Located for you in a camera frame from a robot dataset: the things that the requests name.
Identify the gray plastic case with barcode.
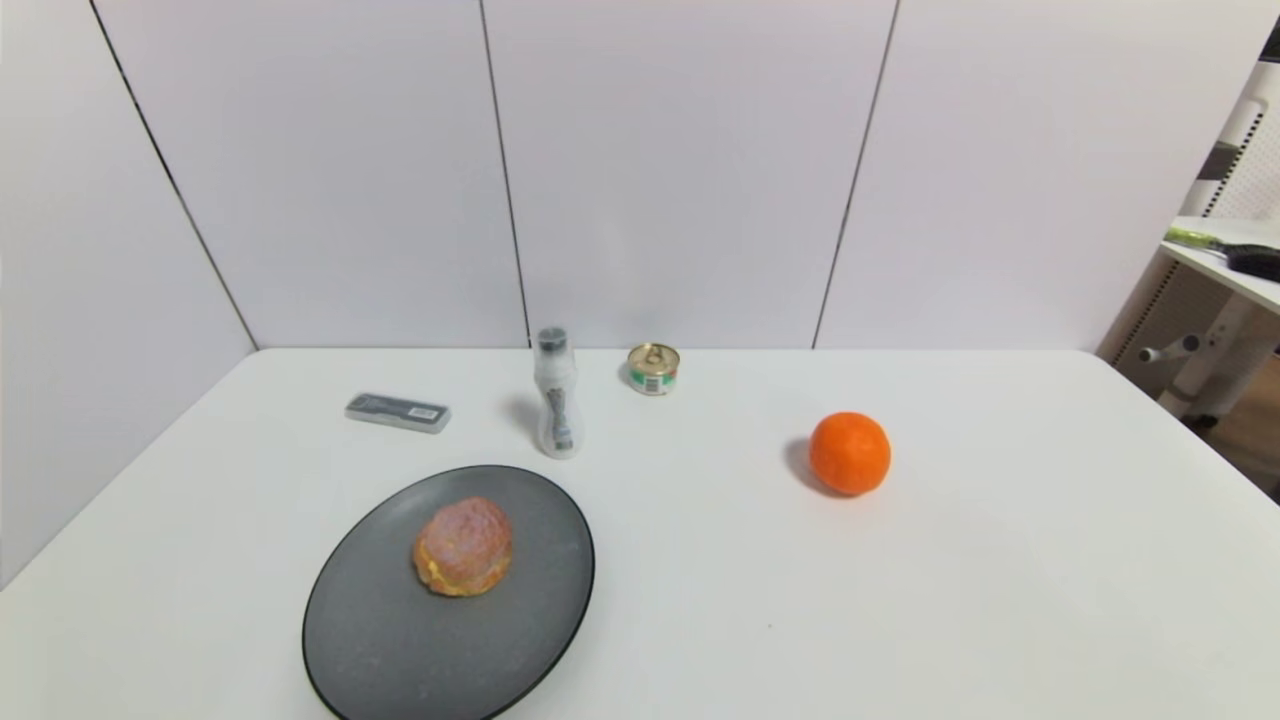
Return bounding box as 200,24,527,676
345,392,452,435

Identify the pink cream puff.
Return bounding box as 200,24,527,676
412,497,515,599

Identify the white plastic bottle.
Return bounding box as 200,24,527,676
535,326,583,461

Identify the small green label tin can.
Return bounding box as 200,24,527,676
627,343,681,397

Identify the orange fruit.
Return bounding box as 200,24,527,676
809,411,892,497

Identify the white perforated panel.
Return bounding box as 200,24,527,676
1180,62,1280,223

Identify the black brush object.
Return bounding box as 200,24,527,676
1225,244,1280,283

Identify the white side desk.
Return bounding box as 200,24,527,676
1138,215,1280,423

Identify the gray round plate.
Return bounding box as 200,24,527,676
302,464,597,720

